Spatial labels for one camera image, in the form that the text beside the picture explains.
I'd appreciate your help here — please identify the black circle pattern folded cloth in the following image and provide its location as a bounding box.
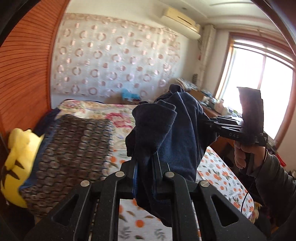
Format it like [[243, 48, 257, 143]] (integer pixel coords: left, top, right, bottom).
[[20, 114, 114, 217]]

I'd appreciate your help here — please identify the window with wooden frame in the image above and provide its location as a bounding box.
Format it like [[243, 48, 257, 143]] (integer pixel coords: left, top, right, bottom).
[[215, 32, 295, 147]]

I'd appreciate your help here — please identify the yellow plush toy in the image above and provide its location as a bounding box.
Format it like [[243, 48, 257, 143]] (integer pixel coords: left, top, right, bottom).
[[1, 128, 44, 208]]

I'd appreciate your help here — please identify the navy blue t-shirt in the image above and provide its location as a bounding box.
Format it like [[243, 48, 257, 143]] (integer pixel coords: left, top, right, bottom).
[[125, 84, 217, 227]]

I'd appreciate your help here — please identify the navy blue bed sheet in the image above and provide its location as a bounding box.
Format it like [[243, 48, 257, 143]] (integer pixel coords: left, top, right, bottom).
[[33, 108, 61, 137]]

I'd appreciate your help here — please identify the wall air conditioner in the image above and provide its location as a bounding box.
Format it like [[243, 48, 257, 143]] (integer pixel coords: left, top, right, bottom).
[[160, 7, 201, 40]]

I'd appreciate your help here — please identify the wooden slatted wardrobe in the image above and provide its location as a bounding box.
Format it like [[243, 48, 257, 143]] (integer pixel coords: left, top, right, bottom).
[[0, 0, 71, 140]]

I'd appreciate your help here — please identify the floral bedspread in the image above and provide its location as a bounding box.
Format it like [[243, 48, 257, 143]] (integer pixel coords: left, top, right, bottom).
[[58, 100, 136, 165]]

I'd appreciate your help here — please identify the orange print white towel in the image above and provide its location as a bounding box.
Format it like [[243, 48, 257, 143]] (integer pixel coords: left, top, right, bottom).
[[118, 147, 254, 240]]

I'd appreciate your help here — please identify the blue toy on bed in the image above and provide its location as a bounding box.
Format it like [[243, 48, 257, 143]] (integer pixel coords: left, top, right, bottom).
[[121, 88, 141, 102]]

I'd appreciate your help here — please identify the person's right hand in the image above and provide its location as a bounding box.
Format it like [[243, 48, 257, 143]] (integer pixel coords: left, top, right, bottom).
[[233, 139, 266, 172]]

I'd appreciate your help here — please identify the person's right forearm grey sleeve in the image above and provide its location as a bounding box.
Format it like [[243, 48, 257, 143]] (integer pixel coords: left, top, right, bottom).
[[250, 154, 295, 226]]

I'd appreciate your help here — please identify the circle pattern sheer curtain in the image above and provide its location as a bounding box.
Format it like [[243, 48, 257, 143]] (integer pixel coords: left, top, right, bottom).
[[51, 13, 181, 100]]

